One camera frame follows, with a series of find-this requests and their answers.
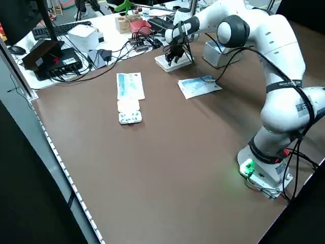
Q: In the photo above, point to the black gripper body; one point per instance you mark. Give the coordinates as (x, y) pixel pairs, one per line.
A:
(175, 45)

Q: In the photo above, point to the white foam partition tray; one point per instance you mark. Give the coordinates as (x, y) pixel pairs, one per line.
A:
(161, 62)

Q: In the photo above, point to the aluminium first-aid case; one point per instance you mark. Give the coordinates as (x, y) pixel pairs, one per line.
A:
(215, 57)

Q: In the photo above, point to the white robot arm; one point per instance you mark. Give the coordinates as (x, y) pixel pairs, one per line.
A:
(181, 14)
(279, 50)

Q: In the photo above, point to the small black power supply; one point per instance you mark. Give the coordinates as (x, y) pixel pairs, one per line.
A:
(160, 24)

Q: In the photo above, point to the usb hub with plugs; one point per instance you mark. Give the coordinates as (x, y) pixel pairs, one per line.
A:
(142, 47)

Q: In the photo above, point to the wide white blue flat packet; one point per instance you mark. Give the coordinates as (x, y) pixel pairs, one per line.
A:
(198, 87)

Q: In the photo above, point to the pink box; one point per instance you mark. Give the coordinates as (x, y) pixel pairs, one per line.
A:
(141, 25)

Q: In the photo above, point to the small white jar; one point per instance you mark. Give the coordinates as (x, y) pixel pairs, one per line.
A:
(145, 12)

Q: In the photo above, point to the long white blue flat packet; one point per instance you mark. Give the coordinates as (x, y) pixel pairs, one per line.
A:
(130, 85)

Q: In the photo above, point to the wooden box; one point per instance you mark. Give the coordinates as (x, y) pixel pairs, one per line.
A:
(124, 25)

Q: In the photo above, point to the black plug adapter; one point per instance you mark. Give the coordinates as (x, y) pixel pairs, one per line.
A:
(105, 54)

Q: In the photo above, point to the green plant toy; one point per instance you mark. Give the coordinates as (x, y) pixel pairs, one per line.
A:
(124, 6)

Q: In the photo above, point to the white plastic hinged box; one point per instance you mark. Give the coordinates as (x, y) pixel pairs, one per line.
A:
(128, 111)

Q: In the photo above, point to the white side desk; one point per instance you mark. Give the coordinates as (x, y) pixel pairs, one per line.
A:
(106, 28)

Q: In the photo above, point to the small white black device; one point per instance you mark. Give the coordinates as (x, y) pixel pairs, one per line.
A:
(101, 38)

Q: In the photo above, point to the white cube box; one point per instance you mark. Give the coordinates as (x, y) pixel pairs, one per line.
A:
(82, 38)

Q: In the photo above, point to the black tripod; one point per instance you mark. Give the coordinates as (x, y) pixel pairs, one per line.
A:
(80, 10)

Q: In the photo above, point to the black keyboard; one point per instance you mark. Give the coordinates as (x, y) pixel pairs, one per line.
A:
(63, 28)

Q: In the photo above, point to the dark brown wedge box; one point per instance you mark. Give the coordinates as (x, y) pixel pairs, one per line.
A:
(40, 54)

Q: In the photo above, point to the black computer mouse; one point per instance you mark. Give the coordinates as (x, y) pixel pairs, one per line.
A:
(16, 50)

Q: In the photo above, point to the black computer monitor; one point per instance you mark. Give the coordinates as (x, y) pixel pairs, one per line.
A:
(17, 17)

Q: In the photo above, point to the aluminium frame post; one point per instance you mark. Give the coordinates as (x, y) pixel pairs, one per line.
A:
(193, 5)
(15, 73)

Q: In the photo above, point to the black network switch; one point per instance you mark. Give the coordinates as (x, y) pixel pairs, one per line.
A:
(63, 62)

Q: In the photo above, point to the grey table edge rail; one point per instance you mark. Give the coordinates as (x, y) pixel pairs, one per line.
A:
(50, 165)

